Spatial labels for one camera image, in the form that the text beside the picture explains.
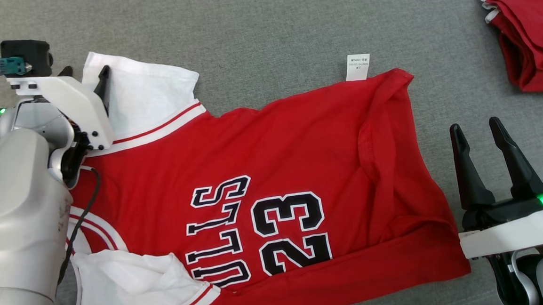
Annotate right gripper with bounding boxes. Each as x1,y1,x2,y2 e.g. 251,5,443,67
448,113,543,260

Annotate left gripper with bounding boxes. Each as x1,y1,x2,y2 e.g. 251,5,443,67
6,64,115,157

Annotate red shorts white stripes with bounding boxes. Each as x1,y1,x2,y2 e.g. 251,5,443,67
478,0,543,99

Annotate red basketball jersey white sleeves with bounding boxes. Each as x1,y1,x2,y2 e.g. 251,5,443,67
53,30,474,305

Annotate thin black cable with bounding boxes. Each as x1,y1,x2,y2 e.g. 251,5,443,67
50,167,108,286

